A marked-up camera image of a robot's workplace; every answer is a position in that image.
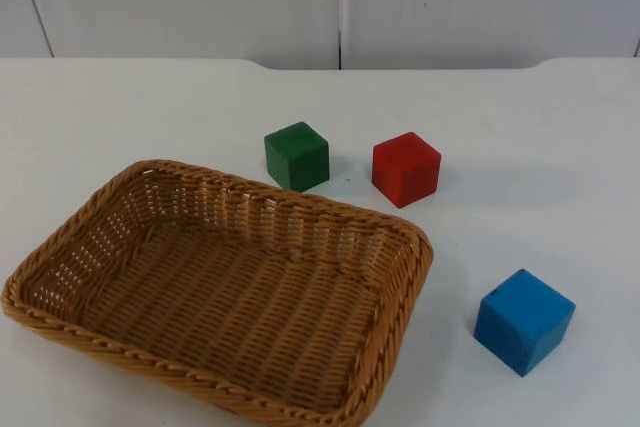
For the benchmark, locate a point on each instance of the green cube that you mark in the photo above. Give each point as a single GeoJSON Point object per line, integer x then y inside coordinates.
{"type": "Point", "coordinates": [296, 157]}

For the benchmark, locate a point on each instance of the blue cube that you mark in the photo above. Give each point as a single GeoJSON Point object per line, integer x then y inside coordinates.
{"type": "Point", "coordinates": [520, 322]}

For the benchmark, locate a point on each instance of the red cube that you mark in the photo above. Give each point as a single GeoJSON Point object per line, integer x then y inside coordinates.
{"type": "Point", "coordinates": [405, 169]}

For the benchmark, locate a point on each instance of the pale brown wicker basket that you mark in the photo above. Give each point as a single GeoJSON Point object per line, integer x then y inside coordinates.
{"type": "Point", "coordinates": [225, 297]}

